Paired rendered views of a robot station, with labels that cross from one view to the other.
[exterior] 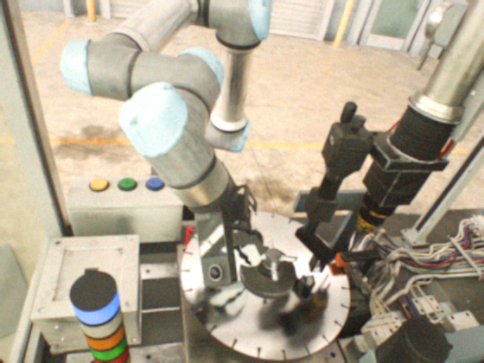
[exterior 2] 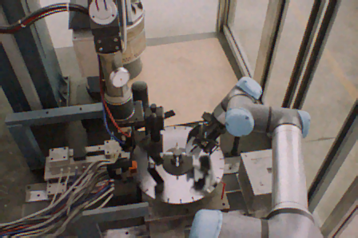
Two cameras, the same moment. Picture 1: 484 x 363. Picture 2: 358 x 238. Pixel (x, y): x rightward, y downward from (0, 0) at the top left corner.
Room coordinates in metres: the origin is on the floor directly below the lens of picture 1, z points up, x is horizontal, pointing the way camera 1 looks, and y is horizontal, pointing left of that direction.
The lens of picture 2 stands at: (1.09, 0.03, 2.00)
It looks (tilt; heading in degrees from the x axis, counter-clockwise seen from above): 49 degrees down; 189
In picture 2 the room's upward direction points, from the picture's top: straight up
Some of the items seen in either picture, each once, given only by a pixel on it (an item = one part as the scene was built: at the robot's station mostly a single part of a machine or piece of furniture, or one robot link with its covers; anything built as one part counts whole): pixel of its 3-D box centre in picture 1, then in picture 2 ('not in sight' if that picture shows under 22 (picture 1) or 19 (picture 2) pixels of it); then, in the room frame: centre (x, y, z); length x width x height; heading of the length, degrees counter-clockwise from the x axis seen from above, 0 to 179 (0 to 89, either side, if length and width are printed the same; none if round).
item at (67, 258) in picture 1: (96, 292); (267, 180); (0.32, 0.24, 0.82); 0.18 x 0.18 x 0.15; 19
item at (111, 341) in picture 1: (104, 326); not in sight; (0.15, 0.12, 1.08); 0.05 x 0.04 x 0.03; 19
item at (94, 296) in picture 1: (95, 297); not in sight; (0.15, 0.12, 1.14); 0.05 x 0.04 x 0.03; 19
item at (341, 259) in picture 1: (353, 264); (122, 169); (0.43, -0.28, 0.95); 0.10 x 0.03 x 0.07; 109
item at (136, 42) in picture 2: not in sight; (115, 41); (-0.30, -0.51, 0.93); 0.31 x 0.31 x 0.36
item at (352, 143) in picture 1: (335, 172); (155, 128); (0.42, -0.15, 1.17); 0.06 x 0.05 x 0.20; 100
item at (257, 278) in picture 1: (269, 267); (177, 159); (0.37, -0.09, 0.96); 0.11 x 0.11 x 0.03
